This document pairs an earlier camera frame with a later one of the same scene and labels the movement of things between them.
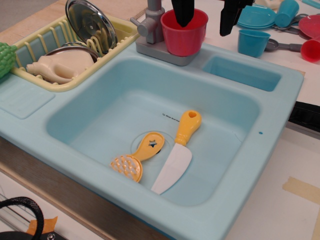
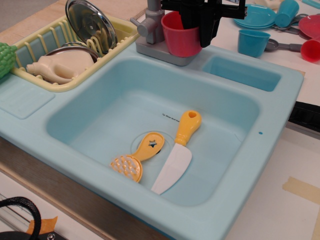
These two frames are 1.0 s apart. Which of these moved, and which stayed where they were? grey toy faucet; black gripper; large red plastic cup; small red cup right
Moved: black gripper
Stayed: small red cup right; large red plastic cup; grey toy faucet
